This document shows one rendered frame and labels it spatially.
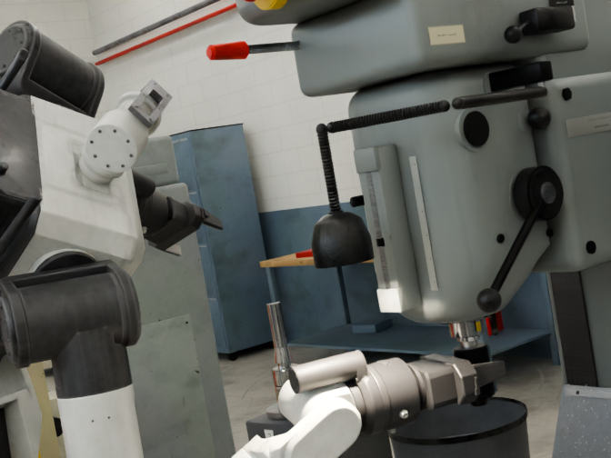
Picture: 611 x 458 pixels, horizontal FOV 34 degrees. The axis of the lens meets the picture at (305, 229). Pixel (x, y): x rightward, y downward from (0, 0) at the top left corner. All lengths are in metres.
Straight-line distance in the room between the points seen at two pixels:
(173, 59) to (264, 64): 1.47
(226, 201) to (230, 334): 1.14
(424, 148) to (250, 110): 7.71
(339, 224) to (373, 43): 0.23
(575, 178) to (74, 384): 0.69
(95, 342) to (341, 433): 0.32
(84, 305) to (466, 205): 0.48
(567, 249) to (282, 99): 7.26
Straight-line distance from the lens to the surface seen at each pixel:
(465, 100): 1.13
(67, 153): 1.36
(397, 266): 1.26
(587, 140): 1.40
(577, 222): 1.37
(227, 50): 1.28
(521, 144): 1.33
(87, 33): 11.34
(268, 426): 1.72
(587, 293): 1.71
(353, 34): 1.27
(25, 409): 1.62
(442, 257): 1.26
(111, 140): 1.27
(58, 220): 1.27
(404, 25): 1.20
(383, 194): 1.26
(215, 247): 8.57
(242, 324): 8.71
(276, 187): 8.77
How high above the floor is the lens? 1.54
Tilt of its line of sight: 4 degrees down
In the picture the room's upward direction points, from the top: 10 degrees counter-clockwise
